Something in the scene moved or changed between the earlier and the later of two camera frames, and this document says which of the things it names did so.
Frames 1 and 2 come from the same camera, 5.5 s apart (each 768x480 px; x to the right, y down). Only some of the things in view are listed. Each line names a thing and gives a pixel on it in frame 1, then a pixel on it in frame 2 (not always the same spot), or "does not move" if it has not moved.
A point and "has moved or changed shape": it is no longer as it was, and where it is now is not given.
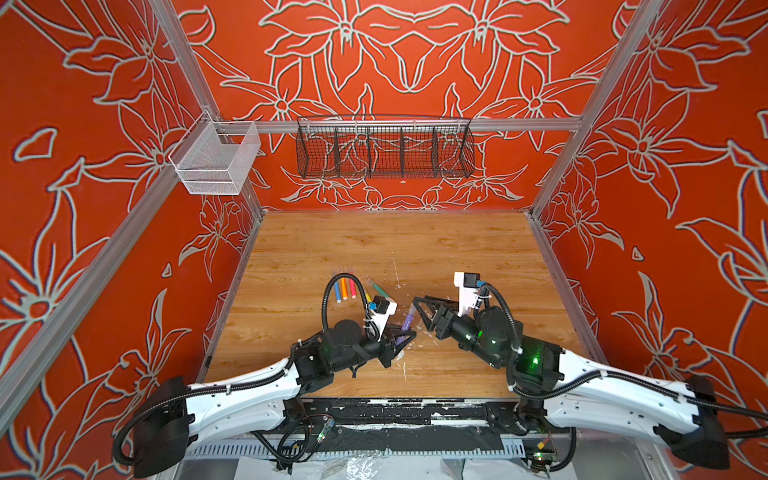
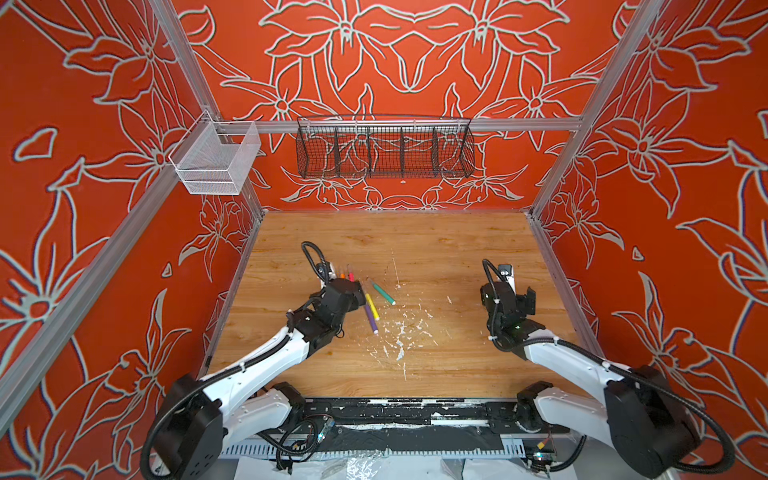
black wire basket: (376, 147) does not move
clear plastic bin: (214, 158) does not move
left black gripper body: (387, 351) to (351, 293)
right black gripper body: (440, 321) to (522, 301)
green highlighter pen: (378, 289) does not move
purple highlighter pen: (407, 324) has moved or changed shape
